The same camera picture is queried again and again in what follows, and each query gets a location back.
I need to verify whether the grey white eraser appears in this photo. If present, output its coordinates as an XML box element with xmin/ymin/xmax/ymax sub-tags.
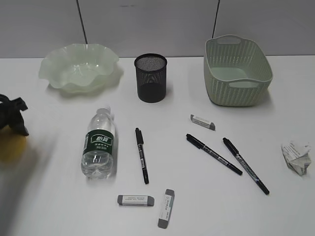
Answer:
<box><xmin>157</xmin><ymin>189</ymin><xmax>175</xmax><ymax>229</ymax></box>
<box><xmin>117</xmin><ymin>195</ymin><xmax>155</xmax><ymax>207</ymax></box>
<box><xmin>190</xmin><ymin>114</ymin><xmax>216</xmax><ymax>131</ymax></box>

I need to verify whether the waste paper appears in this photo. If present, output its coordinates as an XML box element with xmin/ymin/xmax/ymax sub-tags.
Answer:
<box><xmin>281</xmin><ymin>141</ymin><xmax>312</xmax><ymax>176</ymax></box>

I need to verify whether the grey white eraser upper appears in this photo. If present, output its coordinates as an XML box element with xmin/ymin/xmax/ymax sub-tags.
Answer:
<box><xmin>190</xmin><ymin>114</ymin><xmax>216</xmax><ymax>131</ymax></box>

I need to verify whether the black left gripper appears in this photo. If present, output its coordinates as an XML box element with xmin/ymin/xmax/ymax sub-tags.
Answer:
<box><xmin>0</xmin><ymin>94</ymin><xmax>29</xmax><ymax>136</ymax></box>

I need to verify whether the black marker pen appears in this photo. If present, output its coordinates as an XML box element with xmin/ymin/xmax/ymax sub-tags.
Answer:
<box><xmin>135</xmin><ymin>127</ymin><xmax>149</xmax><ymax>184</ymax></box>
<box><xmin>186</xmin><ymin>134</ymin><xmax>243</xmax><ymax>176</ymax></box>
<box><xmin>222</xmin><ymin>138</ymin><xmax>270</xmax><ymax>195</ymax></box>

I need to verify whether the black mesh pen holder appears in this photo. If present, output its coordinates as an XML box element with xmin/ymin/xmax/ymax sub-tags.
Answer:
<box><xmin>134</xmin><ymin>53</ymin><xmax>167</xmax><ymax>103</ymax></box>

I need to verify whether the grey white eraser lower right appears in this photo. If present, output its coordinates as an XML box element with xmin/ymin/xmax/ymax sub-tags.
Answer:
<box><xmin>157</xmin><ymin>189</ymin><xmax>175</xmax><ymax>229</ymax></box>

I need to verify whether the pale green wavy plate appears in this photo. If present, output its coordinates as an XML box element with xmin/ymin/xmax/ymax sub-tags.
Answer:
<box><xmin>38</xmin><ymin>44</ymin><xmax>119</xmax><ymax>93</ymax></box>

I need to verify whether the clear water bottle green label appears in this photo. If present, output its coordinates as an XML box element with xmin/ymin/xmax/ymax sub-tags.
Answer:
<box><xmin>81</xmin><ymin>106</ymin><xmax>116</xmax><ymax>178</ymax></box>

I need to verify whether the grey white eraser lower left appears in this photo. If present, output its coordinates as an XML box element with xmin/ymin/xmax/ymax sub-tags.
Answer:
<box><xmin>117</xmin><ymin>195</ymin><xmax>155</xmax><ymax>207</ymax></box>

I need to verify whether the yellow mango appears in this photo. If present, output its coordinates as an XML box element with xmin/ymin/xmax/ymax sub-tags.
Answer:
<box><xmin>0</xmin><ymin>126</ymin><xmax>27</xmax><ymax>164</ymax></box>

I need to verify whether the pale green woven plastic basket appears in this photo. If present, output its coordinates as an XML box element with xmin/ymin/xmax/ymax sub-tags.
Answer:
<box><xmin>204</xmin><ymin>35</ymin><xmax>273</xmax><ymax>107</ymax></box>

